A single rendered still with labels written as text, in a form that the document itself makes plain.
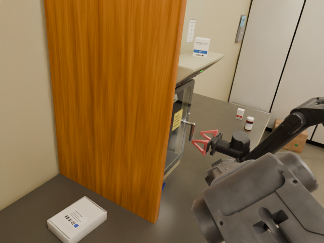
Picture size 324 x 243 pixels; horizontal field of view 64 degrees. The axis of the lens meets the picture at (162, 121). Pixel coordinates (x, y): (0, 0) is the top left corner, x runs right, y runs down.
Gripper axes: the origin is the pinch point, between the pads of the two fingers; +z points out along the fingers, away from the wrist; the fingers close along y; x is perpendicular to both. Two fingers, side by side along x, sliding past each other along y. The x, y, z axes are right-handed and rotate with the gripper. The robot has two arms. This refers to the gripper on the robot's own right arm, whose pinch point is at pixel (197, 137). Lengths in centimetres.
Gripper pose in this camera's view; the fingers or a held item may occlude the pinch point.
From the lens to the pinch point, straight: 114.0
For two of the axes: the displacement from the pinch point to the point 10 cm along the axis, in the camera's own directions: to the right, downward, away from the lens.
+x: -1.1, 8.9, 4.4
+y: -4.9, 3.4, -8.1
